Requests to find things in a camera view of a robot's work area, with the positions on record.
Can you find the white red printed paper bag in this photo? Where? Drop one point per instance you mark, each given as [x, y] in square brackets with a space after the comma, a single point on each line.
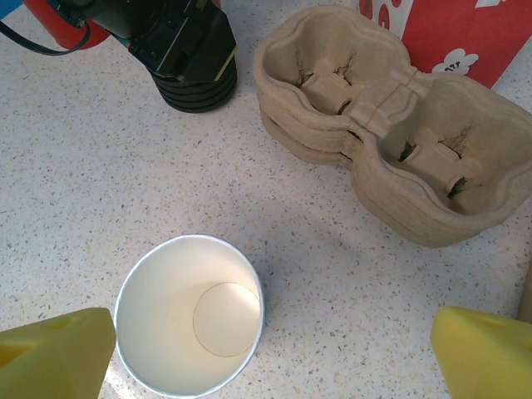
[457, 29]

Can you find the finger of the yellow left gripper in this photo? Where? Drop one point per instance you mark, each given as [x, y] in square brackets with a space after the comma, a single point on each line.
[210, 45]

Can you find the white paper coffee cup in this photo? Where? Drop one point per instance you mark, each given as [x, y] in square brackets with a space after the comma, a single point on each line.
[166, 316]

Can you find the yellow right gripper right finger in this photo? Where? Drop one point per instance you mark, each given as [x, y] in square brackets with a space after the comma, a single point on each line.
[486, 357]

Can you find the black plastic cup lid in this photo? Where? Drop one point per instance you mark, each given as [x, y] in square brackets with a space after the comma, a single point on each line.
[195, 110]
[195, 97]
[195, 104]
[195, 91]

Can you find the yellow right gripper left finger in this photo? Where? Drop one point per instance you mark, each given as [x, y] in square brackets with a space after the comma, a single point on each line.
[50, 357]

